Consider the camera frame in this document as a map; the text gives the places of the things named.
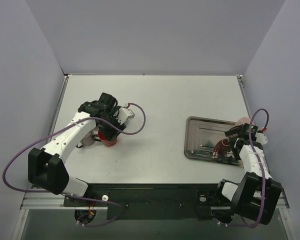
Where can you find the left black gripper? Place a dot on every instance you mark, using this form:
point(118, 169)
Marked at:
point(110, 132)

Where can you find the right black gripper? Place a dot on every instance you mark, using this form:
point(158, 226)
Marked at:
point(235, 150)

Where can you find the red mug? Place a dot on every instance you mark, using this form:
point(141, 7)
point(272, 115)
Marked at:
point(101, 138)

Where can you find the beige ceramic mug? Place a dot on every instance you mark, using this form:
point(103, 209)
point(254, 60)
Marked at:
point(89, 139)

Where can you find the pink ceramic mug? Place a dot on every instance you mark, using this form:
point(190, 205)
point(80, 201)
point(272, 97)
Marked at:
point(242, 121)

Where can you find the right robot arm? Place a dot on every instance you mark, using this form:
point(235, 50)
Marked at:
point(256, 196)

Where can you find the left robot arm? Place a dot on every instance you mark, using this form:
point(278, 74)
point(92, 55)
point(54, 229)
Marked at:
point(46, 166)

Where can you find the metal tray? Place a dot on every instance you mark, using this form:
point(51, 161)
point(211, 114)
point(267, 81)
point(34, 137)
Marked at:
point(201, 137)

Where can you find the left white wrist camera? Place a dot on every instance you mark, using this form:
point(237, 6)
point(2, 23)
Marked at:
point(125, 113)

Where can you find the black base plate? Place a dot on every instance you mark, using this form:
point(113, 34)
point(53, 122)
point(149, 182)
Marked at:
point(154, 202)

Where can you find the aluminium rail frame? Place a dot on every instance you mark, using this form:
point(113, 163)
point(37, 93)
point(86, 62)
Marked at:
point(155, 155)

